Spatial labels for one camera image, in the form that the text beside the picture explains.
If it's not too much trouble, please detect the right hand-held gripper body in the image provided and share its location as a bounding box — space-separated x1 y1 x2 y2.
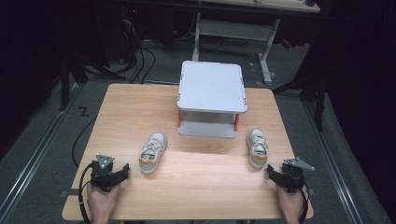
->
280 157 316 194

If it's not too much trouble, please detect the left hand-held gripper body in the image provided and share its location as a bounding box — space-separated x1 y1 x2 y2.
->
90 153 118 192

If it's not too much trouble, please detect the white sneaker with orange heel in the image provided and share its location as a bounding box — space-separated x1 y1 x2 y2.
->
138 132 168 175
247 129 270 170

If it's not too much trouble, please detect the white two-tier shoe rack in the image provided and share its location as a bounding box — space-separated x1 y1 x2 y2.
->
176 60 248 140

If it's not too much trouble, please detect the person's right hand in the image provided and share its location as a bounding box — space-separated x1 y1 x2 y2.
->
276 184 308 224

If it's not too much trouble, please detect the person's left hand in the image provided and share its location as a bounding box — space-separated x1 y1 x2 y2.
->
86 182 122 224

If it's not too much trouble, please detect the black metal stand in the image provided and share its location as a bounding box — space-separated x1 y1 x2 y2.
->
58 52 127 113
271 69 330 133

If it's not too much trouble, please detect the dark equipment with red light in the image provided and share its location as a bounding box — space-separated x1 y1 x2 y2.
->
94 3 143 63

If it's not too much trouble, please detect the desk with white metal legs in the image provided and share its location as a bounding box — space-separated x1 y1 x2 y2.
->
191 0 321 85

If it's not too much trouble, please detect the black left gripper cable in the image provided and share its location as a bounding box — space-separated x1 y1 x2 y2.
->
78 161 95 224

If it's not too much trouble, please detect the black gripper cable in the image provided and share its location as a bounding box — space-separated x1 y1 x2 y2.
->
78 161 95 224
298 183 310 224

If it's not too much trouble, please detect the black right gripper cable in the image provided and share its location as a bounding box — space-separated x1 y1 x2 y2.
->
298 183 310 224

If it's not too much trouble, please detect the black floor cable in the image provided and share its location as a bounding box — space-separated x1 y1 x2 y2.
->
71 116 98 169

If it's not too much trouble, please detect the metal floor rail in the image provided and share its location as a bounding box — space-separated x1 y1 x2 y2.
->
0 83 82 220
302 99 364 224

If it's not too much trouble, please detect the bundle of black floor cables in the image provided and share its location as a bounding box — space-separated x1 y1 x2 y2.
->
120 17 157 85

